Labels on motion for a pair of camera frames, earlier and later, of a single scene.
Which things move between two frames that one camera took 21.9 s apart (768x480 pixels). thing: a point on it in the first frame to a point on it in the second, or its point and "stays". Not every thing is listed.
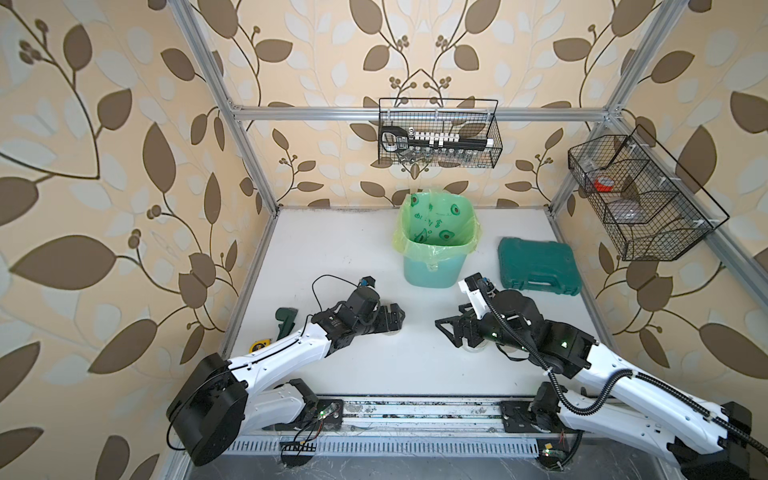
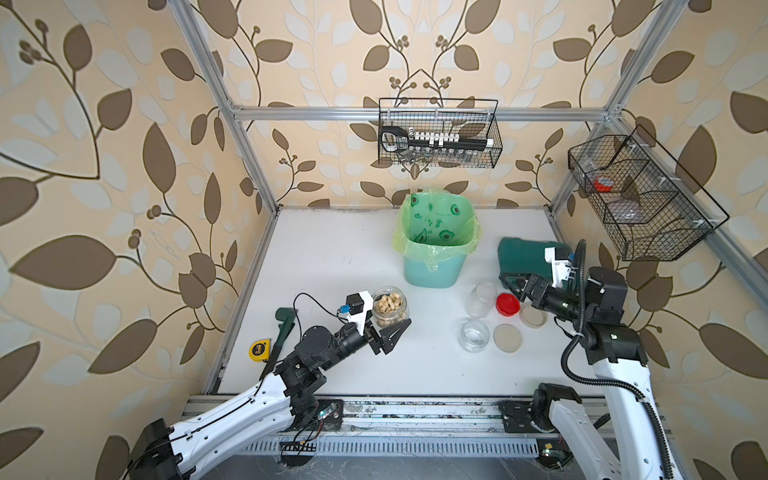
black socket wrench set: [410, 145] stays
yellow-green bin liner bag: [436, 226] stays
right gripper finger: [457, 323] to [516, 282]
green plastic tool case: [539, 266] stays
